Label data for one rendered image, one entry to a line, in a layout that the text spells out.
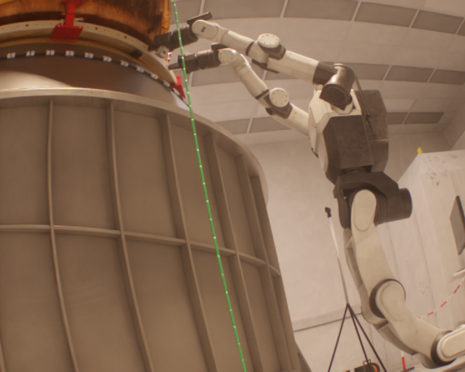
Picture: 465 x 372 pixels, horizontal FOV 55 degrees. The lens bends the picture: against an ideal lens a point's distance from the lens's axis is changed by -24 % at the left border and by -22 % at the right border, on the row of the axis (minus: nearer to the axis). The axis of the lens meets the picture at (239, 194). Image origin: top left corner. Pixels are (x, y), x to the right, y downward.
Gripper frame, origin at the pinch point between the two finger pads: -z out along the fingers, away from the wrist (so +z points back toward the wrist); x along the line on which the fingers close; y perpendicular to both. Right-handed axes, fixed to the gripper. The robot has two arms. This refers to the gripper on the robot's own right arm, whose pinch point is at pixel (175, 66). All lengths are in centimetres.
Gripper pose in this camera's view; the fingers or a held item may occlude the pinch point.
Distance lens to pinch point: 222.1
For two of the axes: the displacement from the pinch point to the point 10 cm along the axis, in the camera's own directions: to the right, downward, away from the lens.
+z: 9.7, -1.2, -2.3
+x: -2.6, -3.3, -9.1
